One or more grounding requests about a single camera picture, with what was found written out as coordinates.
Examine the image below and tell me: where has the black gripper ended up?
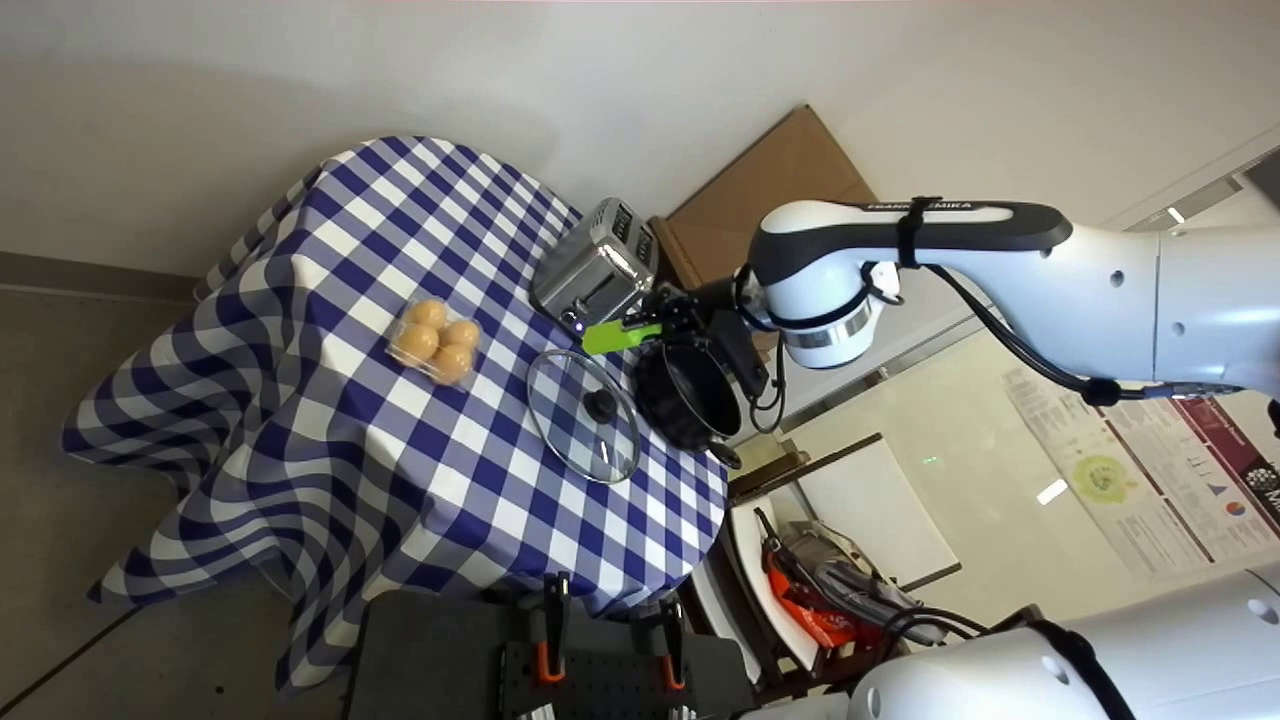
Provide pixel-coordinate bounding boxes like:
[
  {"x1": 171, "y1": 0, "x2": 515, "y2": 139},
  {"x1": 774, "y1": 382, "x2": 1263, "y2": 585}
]
[{"x1": 648, "y1": 276, "x2": 774, "y2": 404}]

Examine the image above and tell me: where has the green plastic bottle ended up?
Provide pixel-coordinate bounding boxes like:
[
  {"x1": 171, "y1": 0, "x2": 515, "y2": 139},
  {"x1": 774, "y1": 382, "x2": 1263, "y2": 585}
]
[{"x1": 579, "y1": 316, "x2": 670, "y2": 359}]

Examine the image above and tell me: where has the black cooking pot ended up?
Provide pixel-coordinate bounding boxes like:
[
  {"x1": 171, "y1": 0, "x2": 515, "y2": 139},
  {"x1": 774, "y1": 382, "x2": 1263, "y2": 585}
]
[{"x1": 629, "y1": 327, "x2": 744, "y2": 455}]

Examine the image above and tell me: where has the stainless steel toaster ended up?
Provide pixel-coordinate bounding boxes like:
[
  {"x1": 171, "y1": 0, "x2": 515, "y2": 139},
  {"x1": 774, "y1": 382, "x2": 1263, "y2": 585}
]
[{"x1": 530, "y1": 197, "x2": 660, "y2": 344}]

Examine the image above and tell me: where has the glass lid with black knob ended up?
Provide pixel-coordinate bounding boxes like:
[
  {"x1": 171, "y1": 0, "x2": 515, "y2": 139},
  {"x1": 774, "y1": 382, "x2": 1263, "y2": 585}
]
[{"x1": 522, "y1": 344, "x2": 643, "y2": 488}]

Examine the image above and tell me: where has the brown cardboard box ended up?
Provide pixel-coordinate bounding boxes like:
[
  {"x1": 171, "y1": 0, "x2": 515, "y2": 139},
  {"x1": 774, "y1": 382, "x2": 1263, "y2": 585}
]
[{"x1": 652, "y1": 98, "x2": 880, "y2": 295}]

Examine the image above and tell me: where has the white board panel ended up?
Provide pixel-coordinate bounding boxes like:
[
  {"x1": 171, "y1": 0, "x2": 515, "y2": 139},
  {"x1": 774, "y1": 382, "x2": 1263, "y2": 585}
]
[{"x1": 792, "y1": 436, "x2": 969, "y2": 593}]

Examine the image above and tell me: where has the orange black power tool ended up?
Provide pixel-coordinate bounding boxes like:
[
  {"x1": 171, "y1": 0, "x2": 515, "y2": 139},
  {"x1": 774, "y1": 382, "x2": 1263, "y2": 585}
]
[{"x1": 758, "y1": 516, "x2": 916, "y2": 661}]

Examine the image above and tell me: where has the black orange spring clamp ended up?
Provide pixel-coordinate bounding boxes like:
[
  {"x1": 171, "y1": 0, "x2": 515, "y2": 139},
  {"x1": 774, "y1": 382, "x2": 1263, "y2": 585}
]
[
  {"x1": 652, "y1": 595, "x2": 698, "y2": 697},
  {"x1": 530, "y1": 570, "x2": 572, "y2": 691}
]

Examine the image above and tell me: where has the blue white checkered tablecloth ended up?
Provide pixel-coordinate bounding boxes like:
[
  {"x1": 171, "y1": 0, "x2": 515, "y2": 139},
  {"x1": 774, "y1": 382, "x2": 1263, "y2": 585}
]
[{"x1": 59, "y1": 130, "x2": 732, "y2": 697}]

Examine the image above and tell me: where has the black perforated base board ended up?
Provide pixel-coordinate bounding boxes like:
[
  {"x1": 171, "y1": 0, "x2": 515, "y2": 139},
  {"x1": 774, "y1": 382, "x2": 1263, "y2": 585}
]
[{"x1": 342, "y1": 586, "x2": 758, "y2": 720}]

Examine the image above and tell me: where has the white printed poster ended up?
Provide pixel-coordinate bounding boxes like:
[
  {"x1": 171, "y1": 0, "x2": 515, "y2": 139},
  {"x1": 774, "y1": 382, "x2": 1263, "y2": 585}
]
[{"x1": 995, "y1": 365, "x2": 1213, "y2": 578}]

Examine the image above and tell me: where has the poster with red edge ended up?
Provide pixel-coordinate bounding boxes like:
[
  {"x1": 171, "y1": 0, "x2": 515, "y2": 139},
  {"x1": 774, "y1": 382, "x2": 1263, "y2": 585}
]
[{"x1": 1110, "y1": 391, "x2": 1280, "y2": 562}]

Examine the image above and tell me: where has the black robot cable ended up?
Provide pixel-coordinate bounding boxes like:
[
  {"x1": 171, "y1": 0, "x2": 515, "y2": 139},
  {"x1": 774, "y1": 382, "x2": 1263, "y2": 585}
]
[{"x1": 933, "y1": 259, "x2": 1280, "y2": 410}]

